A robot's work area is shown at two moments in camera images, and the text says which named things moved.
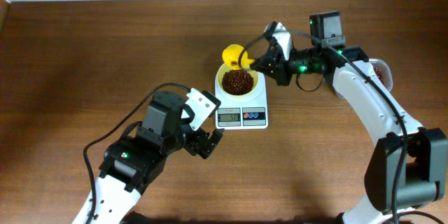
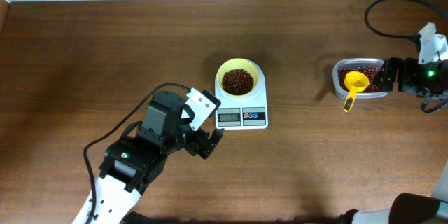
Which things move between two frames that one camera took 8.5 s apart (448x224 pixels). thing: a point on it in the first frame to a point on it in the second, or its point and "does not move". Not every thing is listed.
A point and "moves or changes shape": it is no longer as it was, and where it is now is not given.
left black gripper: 194,145 does not move
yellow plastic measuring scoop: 231,54 moves or changes shape
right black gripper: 276,69 to 404,66
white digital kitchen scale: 242,112 does not move
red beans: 239,82 does not move
